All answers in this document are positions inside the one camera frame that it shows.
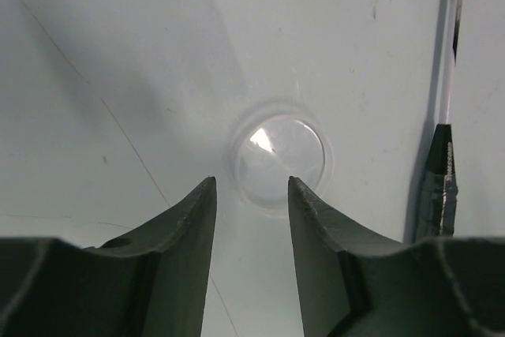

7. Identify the clear plastic tube lid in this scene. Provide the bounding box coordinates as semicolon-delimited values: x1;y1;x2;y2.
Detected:
226;97;334;219

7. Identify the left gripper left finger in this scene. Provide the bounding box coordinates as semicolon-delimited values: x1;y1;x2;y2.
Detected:
1;177;217;336

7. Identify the white badminton racket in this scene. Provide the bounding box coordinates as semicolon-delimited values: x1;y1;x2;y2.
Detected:
413;0;462;242

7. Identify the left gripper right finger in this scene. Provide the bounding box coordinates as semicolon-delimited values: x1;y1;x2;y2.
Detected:
288;177;504;336

